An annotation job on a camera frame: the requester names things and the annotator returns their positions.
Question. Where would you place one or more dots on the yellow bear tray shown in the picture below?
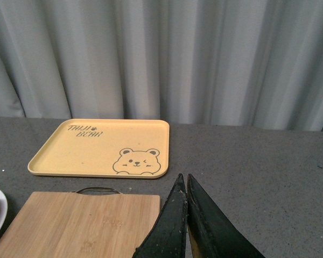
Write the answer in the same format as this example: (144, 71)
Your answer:
(122, 148)

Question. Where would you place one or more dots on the grey curtain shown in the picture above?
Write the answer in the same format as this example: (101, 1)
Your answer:
(256, 63)

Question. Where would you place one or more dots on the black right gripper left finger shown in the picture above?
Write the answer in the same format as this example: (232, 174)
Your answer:
(167, 237)

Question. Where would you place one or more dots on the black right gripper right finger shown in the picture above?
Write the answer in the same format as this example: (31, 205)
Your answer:
(211, 233)

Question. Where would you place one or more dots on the wooden cutting board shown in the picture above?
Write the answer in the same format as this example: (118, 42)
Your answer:
(66, 224)

